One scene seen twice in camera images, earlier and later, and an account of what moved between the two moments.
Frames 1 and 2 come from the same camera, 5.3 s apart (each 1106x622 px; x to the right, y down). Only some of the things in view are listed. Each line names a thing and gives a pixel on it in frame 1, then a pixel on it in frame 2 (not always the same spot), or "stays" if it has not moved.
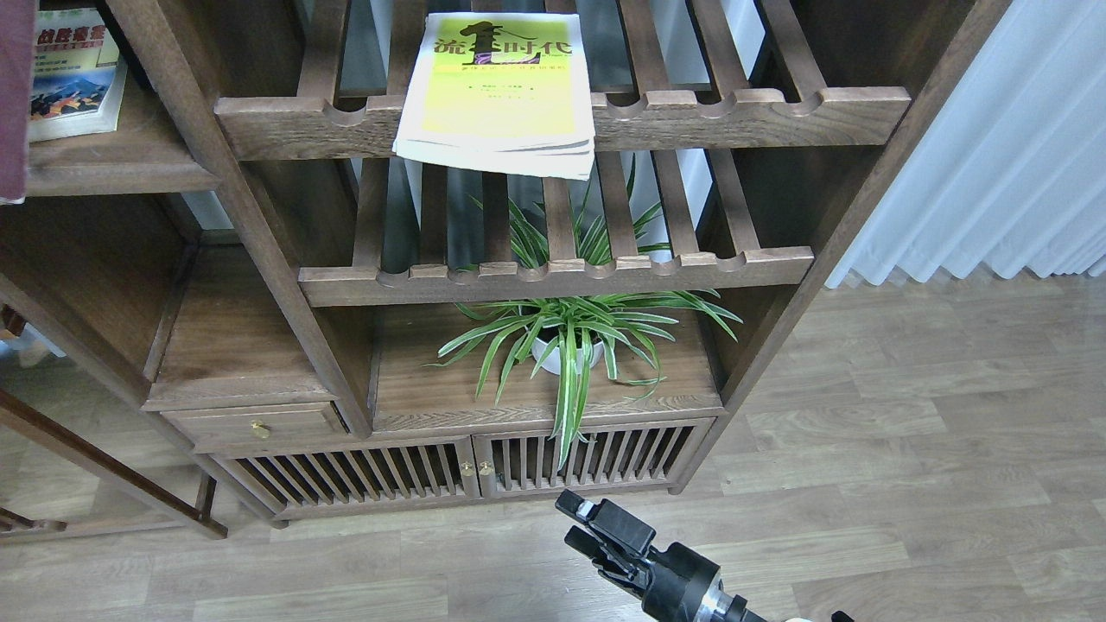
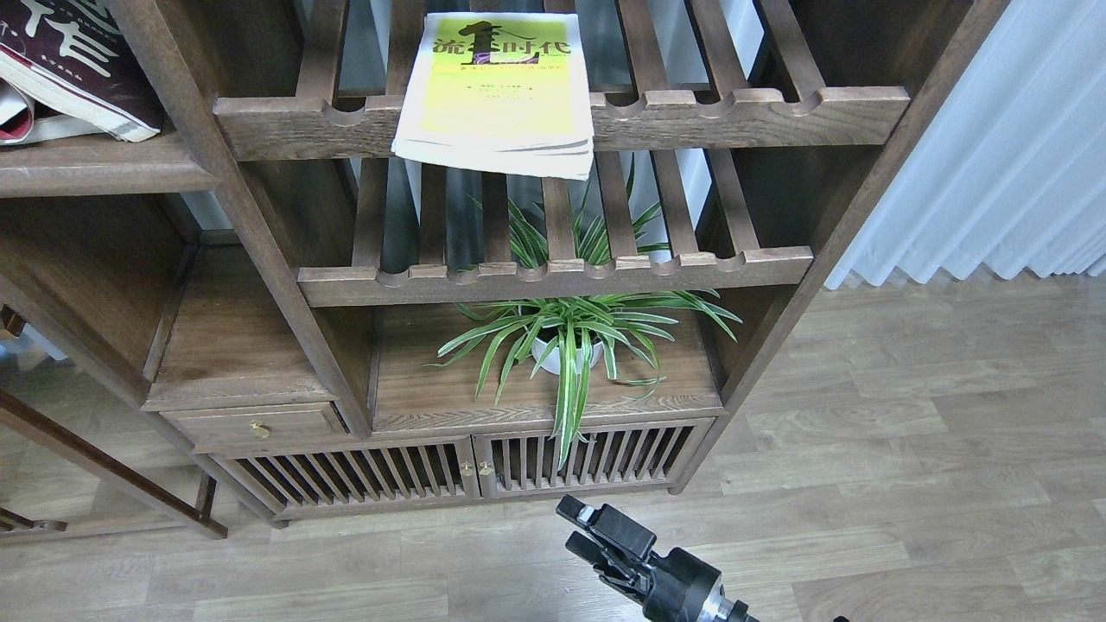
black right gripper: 677,585 stays
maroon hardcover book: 17,86 → 78,56
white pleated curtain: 1013,175 stays
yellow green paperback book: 506,92 stays
